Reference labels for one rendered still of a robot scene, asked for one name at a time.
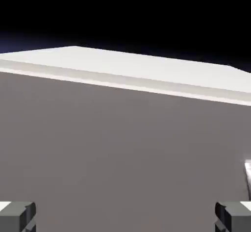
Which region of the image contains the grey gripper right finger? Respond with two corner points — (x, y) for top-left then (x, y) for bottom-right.
(215, 201), (251, 232)

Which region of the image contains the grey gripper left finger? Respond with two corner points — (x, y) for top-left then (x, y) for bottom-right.
(0, 201), (37, 232)

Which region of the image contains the grey cabinet door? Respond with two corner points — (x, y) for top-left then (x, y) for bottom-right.
(0, 71), (251, 232)

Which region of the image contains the white cabinet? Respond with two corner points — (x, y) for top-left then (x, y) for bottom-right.
(0, 46), (251, 232)

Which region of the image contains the silver metal door handle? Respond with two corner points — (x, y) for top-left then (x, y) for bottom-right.
(244, 159), (251, 201)

